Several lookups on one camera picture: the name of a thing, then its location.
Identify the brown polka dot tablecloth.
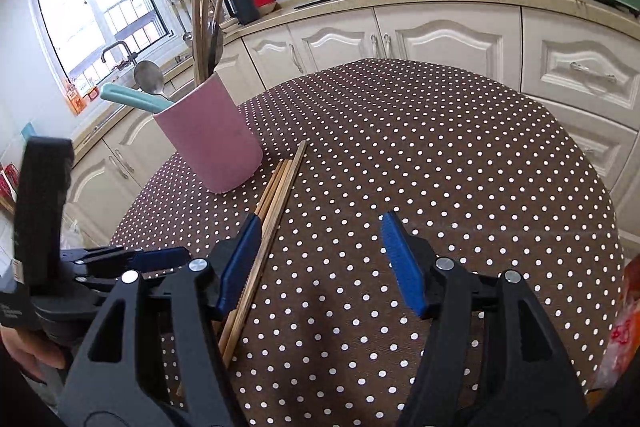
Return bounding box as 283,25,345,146
107,57,628,427

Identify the person's left hand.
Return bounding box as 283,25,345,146
0,322,68,383

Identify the metal faucet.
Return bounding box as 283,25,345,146
101,41,138,70

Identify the black kettle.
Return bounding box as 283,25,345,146
223,0,261,26

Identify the bunch of wooden chopsticks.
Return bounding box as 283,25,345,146
175,140,308,398

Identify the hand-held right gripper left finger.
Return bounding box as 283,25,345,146
56,213,263,427

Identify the orange dish soap bottle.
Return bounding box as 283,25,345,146
65,79,86,115

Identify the teal plastic spoon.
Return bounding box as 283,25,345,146
99,83,176,114

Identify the small metal spoon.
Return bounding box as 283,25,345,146
206,19,226,75

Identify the pink cup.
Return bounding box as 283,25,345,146
151,71,265,194

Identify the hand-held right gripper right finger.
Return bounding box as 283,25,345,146
381,211,590,427

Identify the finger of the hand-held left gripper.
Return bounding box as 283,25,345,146
61,245,192,275
70,271,126,295

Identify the pink utensil holder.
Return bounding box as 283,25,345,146
0,162,18,215

